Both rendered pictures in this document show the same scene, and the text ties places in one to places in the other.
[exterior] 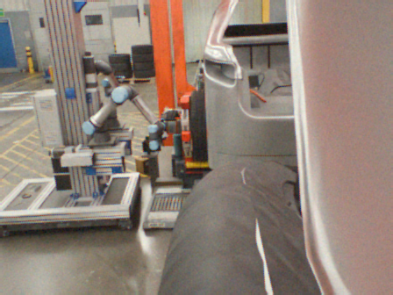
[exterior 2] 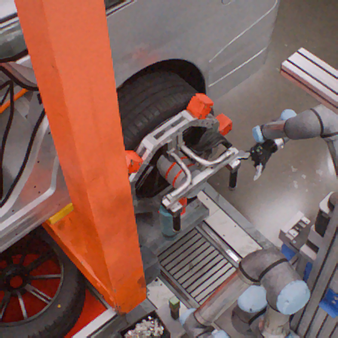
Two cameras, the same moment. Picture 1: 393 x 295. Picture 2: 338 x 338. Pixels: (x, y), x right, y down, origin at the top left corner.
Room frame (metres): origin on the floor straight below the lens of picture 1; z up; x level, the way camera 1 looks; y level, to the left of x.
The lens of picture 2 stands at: (4.68, 1.30, 3.32)
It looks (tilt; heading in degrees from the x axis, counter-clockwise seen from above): 56 degrees down; 228
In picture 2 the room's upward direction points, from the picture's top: 3 degrees counter-clockwise
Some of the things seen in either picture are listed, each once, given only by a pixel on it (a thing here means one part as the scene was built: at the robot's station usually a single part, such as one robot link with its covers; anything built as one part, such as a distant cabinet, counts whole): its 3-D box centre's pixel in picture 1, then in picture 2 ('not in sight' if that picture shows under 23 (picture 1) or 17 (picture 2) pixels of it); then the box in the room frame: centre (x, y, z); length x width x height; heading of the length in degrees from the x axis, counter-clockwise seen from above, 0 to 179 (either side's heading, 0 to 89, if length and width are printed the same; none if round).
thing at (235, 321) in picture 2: (111, 120); (250, 313); (3.85, 0.80, 0.87); 0.15 x 0.15 x 0.10
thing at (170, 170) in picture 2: (180, 126); (181, 173); (3.56, 0.12, 0.85); 0.21 x 0.14 x 0.14; 86
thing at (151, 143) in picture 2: (187, 125); (170, 163); (3.56, 0.04, 0.85); 0.54 x 0.07 x 0.54; 176
